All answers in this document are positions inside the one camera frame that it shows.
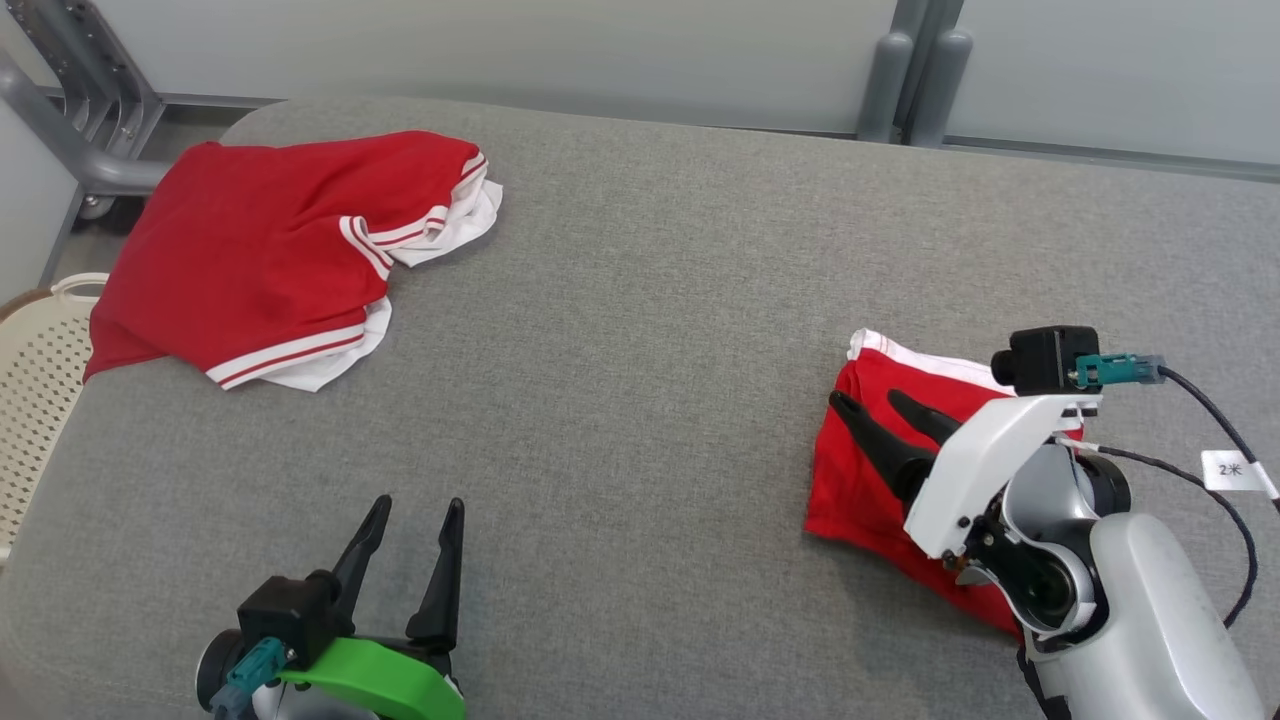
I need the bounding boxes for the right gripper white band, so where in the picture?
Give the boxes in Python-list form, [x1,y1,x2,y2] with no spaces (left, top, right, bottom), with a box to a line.
[828,389,1103,561]

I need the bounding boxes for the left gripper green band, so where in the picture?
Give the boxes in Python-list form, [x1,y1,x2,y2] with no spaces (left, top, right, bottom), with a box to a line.
[250,495,468,720]

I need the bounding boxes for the red shorts white stripes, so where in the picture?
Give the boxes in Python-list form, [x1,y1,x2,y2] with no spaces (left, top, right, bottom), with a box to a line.
[803,328,1086,641]

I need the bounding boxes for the red basketball jersey white trim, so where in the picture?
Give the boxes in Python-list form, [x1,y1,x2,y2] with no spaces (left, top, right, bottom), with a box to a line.
[83,130,504,393]

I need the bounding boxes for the cream plastic laundry basket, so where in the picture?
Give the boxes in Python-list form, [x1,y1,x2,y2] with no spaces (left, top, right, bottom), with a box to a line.
[0,272,111,567]

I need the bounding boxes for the white cable label tag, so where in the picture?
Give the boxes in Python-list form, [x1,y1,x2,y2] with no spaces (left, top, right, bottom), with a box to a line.
[1200,450,1279,499]

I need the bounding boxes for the grey partition base rail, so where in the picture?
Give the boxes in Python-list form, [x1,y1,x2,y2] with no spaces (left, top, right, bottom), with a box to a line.
[30,85,863,137]
[940,133,1280,184]

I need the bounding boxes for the grey partition post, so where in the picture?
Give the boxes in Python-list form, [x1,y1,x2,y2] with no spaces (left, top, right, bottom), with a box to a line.
[857,0,931,143]
[905,0,974,149]

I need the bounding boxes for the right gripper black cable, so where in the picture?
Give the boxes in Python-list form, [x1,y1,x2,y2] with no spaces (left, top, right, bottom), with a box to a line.
[1057,436,1259,631]

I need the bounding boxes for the grey metal frame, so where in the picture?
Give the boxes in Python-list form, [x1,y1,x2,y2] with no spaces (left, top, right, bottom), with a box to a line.
[0,0,171,222]

